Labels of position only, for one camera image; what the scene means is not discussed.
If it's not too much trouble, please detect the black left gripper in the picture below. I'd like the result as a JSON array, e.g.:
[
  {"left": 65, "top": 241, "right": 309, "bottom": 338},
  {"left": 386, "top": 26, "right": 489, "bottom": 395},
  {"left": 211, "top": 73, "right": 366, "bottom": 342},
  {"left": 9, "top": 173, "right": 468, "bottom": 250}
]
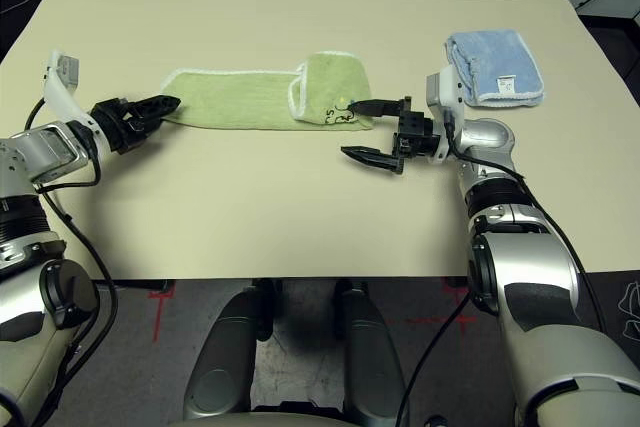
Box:
[{"left": 88, "top": 95, "right": 181, "bottom": 154}]

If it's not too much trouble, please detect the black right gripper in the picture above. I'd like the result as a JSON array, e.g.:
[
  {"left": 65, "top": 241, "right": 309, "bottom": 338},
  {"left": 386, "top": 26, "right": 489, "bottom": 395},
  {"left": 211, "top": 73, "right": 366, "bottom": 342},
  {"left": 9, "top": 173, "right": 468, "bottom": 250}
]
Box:
[{"left": 340, "top": 94, "right": 444, "bottom": 177}]

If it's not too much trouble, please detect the green towel with white trim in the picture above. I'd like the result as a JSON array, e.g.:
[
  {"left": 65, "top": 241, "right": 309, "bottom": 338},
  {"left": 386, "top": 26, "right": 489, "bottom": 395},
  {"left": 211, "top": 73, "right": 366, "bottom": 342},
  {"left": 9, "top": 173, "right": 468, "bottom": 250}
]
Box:
[{"left": 160, "top": 50, "right": 375, "bottom": 132}]

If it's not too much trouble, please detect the folded light blue towel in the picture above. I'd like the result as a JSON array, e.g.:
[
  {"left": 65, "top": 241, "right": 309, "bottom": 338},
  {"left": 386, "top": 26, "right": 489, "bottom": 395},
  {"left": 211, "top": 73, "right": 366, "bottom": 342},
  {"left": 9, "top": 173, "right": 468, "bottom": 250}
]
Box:
[{"left": 444, "top": 29, "right": 547, "bottom": 109}]

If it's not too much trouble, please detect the red floor tape cross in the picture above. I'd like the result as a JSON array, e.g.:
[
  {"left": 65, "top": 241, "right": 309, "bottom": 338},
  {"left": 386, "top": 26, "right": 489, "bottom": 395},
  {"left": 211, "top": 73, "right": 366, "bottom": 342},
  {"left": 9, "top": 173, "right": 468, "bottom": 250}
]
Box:
[
  {"left": 407, "top": 279, "right": 479, "bottom": 336},
  {"left": 147, "top": 286, "right": 177, "bottom": 343}
]

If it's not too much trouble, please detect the grey right robot leg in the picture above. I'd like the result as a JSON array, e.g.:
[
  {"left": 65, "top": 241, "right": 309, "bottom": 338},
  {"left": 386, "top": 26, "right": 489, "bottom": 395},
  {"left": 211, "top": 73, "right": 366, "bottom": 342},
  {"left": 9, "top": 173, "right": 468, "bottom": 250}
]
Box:
[{"left": 332, "top": 276, "right": 409, "bottom": 421}]

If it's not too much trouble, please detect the grey robot leg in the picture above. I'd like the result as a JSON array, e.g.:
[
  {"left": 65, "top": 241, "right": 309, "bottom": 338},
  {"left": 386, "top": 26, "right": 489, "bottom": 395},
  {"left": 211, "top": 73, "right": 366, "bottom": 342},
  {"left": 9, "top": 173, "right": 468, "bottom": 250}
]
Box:
[
  {"left": 332, "top": 276, "right": 409, "bottom": 421},
  {"left": 182, "top": 279, "right": 276, "bottom": 421}
]

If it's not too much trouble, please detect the grey left robot leg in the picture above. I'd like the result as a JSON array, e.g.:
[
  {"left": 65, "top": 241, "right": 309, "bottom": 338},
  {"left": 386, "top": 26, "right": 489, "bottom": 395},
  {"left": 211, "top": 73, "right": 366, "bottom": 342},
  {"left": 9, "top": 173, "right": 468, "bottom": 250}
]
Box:
[{"left": 182, "top": 279, "right": 276, "bottom": 421}]

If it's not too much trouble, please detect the black metal rack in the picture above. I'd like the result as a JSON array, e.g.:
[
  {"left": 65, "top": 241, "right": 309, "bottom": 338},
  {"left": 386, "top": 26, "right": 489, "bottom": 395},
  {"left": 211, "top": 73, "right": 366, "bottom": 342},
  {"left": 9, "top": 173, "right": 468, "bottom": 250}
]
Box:
[{"left": 574, "top": 0, "right": 640, "bottom": 73}]

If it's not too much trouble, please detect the beige robot torso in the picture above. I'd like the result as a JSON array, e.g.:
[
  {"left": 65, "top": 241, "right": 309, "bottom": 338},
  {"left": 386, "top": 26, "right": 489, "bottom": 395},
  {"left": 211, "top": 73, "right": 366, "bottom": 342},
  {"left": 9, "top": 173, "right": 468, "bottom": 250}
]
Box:
[{"left": 177, "top": 411, "right": 401, "bottom": 427}]

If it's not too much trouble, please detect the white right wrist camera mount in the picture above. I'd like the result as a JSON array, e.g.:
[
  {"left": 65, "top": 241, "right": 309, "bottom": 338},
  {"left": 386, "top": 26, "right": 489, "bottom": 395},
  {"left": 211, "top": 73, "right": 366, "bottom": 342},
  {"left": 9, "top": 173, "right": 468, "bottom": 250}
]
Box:
[{"left": 424, "top": 65, "right": 469, "bottom": 166}]

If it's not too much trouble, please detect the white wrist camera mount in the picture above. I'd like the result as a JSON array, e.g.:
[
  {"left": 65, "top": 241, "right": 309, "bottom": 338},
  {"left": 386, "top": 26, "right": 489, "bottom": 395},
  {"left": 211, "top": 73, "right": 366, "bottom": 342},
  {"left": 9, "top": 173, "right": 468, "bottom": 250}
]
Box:
[
  {"left": 424, "top": 65, "right": 469, "bottom": 166},
  {"left": 42, "top": 49, "right": 109, "bottom": 153}
]

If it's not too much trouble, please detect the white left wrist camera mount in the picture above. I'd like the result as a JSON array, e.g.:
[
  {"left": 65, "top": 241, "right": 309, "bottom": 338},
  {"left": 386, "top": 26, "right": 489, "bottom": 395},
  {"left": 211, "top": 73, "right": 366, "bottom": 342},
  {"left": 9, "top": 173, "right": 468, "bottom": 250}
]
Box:
[{"left": 42, "top": 49, "right": 109, "bottom": 153}]

